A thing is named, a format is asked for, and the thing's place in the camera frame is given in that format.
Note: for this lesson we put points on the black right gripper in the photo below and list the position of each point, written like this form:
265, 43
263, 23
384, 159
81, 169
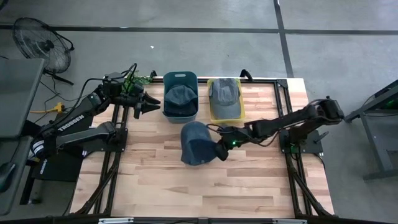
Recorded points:
236, 138

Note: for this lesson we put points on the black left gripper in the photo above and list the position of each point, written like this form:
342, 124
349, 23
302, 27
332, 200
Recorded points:
133, 99

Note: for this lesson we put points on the dark teal cap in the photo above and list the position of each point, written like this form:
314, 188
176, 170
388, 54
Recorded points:
180, 96

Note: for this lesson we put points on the dark blue denim cap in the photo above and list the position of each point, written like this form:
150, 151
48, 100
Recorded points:
197, 143

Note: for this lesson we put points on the grey cap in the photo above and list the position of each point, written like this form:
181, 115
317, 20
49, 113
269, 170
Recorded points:
225, 99

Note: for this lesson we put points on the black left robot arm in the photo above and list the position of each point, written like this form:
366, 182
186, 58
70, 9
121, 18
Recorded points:
71, 123

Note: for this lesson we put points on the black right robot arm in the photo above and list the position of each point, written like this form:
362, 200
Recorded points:
280, 123

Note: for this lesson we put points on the yellow translucent plastic bin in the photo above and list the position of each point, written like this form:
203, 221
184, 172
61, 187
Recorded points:
228, 121

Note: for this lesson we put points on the green plant in white pot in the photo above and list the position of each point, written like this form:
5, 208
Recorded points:
146, 80

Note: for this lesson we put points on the teal plastic basket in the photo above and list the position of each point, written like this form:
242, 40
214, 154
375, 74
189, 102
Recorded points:
180, 76

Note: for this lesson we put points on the black Trossen controller box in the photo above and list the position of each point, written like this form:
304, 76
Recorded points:
59, 169

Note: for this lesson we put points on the black floor fan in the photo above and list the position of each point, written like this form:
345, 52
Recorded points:
42, 43

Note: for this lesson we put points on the grey desk top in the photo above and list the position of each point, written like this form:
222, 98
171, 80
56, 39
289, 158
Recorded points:
18, 96

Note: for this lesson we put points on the grey metal table stand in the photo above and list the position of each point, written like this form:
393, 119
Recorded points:
373, 133

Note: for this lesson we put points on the grey desk panel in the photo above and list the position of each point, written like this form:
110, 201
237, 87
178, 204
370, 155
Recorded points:
21, 161

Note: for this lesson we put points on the black computer mouse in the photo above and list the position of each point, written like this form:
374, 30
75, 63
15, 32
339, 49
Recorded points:
6, 177

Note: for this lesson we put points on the black aluminium table frame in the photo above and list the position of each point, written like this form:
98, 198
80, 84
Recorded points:
264, 81

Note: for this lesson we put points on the black frame bar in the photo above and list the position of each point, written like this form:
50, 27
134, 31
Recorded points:
199, 221

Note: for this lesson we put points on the silver bracket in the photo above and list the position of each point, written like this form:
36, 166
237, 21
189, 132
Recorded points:
289, 221
115, 220

